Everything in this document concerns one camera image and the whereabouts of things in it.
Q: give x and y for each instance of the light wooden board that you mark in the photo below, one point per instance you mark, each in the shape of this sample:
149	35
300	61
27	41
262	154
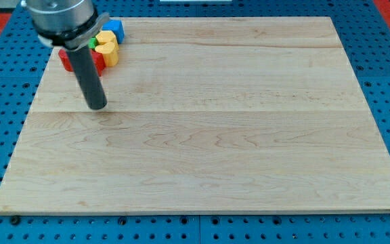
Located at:
214	116

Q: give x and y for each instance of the yellow heart wooden block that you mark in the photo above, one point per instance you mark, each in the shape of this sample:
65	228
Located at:
109	51

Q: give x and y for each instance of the red wooden block right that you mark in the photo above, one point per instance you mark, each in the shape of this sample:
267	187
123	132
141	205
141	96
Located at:
98	60

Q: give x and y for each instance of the red wooden block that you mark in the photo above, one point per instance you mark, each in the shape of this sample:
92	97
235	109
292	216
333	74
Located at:
65	60
98	60

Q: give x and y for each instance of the blue wooden block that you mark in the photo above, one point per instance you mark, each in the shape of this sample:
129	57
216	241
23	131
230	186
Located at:
116	26

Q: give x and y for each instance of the yellow wooden block rear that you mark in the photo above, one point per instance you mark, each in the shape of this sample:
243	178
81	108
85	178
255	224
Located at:
104	37

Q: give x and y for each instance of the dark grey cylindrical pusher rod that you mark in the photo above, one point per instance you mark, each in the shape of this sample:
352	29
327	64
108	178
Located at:
87	76

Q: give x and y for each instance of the green wooden block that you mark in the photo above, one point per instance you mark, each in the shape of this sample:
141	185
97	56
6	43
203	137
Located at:
93	43

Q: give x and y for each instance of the red wooden block left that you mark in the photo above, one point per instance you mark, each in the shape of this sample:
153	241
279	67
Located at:
65	60

